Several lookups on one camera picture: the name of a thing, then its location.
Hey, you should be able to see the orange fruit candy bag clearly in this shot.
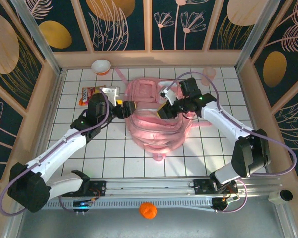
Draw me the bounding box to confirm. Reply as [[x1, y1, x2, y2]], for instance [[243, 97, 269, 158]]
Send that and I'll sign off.
[[79, 86, 102, 107]]

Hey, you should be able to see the dark floral wall panel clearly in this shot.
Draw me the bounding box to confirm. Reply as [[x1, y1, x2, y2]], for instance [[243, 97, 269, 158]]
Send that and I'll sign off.
[[208, 0, 273, 51], [249, 0, 298, 107], [0, 0, 44, 110], [24, 0, 89, 52], [78, 0, 146, 52], [151, 0, 222, 51], [273, 93, 298, 177], [0, 88, 25, 180]]

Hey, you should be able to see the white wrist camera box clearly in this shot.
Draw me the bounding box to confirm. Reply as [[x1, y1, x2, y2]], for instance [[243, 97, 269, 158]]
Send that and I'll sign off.
[[98, 85, 120, 104], [158, 87, 176, 105]]

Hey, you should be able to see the pink translucent plastic cup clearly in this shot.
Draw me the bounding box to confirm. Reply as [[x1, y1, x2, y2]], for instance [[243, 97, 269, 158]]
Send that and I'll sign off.
[[201, 67, 217, 86]]

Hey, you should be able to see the slotted grey cable duct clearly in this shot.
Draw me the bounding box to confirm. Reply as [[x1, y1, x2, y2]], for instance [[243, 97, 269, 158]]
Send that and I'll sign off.
[[44, 199, 214, 211]]

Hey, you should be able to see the aluminium table edge rail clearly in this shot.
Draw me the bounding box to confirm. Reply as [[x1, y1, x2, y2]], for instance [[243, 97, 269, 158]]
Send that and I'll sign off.
[[234, 66, 275, 176], [27, 69, 65, 180]]

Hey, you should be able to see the orange white bowl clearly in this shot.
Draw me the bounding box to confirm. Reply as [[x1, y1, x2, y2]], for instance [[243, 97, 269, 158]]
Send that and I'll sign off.
[[91, 59, 112, 76]]

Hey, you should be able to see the grey box with black cylinder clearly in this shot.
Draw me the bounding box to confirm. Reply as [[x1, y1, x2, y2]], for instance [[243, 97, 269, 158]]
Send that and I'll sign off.
[[268, 189, 294, 204]]

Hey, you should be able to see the aluminium corner post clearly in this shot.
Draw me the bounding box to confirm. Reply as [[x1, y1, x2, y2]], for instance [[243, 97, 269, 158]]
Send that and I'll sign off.
[[234, 0, 281, 71], [9, 0, 63, 75]]

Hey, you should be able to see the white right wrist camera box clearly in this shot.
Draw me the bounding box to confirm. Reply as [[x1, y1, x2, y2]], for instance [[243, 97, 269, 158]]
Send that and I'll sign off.
[[158, 87, 176, 105]]

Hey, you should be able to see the pink school backpack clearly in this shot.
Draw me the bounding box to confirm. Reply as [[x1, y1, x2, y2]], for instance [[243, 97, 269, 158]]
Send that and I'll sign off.
[[114, 68, 211, 162]]

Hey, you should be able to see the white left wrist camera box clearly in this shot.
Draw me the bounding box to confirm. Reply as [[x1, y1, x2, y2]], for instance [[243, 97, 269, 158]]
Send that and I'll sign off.
[[98, 85, 120, 104]]

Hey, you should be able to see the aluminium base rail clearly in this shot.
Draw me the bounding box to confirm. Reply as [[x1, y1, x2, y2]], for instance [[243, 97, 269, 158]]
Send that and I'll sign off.
[[14, 176, 283, 199]]

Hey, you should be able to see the orange ball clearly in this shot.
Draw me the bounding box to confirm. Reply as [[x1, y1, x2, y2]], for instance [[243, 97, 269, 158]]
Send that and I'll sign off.
[[139, 202, 158, 221]]

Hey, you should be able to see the small circuit board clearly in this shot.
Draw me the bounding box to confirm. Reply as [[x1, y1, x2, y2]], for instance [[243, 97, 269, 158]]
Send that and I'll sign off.
[[212, 195, 240, 213], [73, 198, 95, 214]]

